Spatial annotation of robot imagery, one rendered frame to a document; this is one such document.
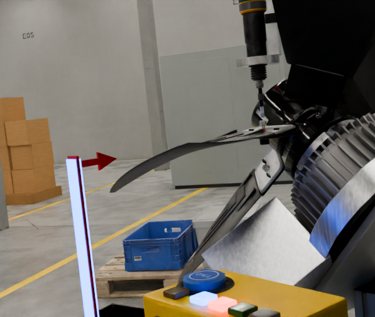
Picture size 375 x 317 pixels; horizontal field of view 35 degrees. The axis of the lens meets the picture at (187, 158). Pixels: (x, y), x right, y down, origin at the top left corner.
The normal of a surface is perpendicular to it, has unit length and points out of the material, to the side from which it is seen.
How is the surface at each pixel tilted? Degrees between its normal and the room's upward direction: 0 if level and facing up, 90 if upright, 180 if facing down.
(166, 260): 90
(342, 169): 67
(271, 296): 0
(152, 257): 90
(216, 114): 90
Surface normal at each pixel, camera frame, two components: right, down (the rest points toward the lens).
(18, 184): -0.33, 0.12
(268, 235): -0.27, -0.47
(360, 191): -0.53, -0.22
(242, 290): -0.10, -0.99
